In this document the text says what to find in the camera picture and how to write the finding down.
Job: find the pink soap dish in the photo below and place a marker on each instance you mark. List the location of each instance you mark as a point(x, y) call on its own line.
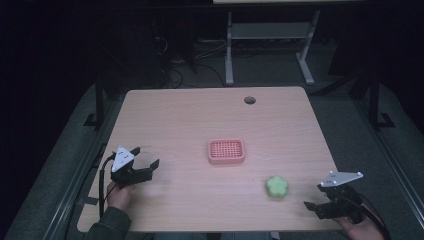
point(226, 151)

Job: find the black metal stand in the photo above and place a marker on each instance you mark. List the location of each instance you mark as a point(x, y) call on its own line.
point(375, 100)
point(99, 103)

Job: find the person's left hand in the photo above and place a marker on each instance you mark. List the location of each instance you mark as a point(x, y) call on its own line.
point(119, 196)

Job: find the person's right hand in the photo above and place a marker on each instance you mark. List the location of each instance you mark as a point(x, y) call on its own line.
point(361, 231)

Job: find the green flower-shaped soap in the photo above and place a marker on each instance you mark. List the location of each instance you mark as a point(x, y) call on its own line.
point(276, 187)

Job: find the white metal desk frame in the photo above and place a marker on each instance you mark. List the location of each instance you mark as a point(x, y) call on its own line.
point(268, 31)

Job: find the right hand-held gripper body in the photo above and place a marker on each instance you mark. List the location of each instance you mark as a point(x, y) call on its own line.
point(341, 200)

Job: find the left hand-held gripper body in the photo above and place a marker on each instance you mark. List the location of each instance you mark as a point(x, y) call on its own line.
point(124, 173)

